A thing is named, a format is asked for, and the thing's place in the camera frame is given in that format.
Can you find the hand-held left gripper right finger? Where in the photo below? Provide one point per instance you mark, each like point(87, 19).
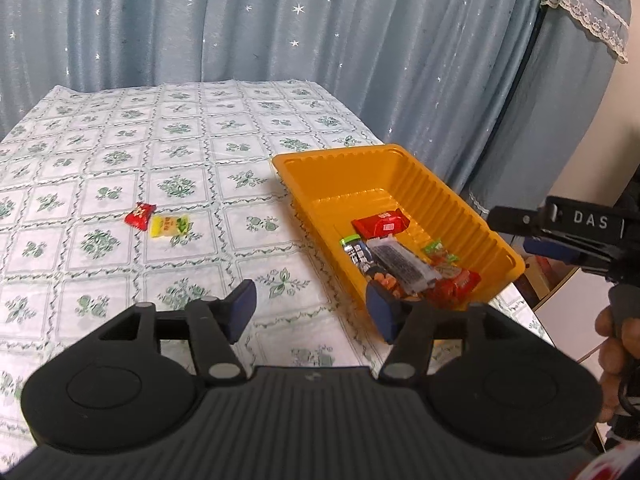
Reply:
point(382, 311)

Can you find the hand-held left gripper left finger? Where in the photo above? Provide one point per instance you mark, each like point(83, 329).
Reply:
point(241, 307)

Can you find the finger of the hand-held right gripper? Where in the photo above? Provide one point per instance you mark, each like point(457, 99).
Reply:
point(515, 219)
point(550, 249)

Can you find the green snack packet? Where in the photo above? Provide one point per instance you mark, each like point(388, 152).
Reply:
point(439, 251)

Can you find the red rectangular snack packet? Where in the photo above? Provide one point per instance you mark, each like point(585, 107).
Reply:
point(380, 225)

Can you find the orange plastic tray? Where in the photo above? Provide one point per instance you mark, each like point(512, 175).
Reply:
point(345, 185)

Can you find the person's right hand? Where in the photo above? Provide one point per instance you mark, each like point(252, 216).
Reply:
point(611, 360)

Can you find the white cabinet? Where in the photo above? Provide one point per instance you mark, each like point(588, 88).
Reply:
point(575, 320)

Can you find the yellow snack packet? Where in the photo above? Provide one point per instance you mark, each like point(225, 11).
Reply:
point(170, 225)

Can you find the small red candy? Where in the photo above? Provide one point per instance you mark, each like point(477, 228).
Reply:
point(139, 215)

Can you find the green floral tablecloth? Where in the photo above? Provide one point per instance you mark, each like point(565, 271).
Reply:
point(125, 160)

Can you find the red white printed clothing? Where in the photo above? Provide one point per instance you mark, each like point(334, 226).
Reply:
point(605, 467)

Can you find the blue star curtain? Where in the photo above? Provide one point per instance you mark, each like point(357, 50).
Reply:
point(275, 25)

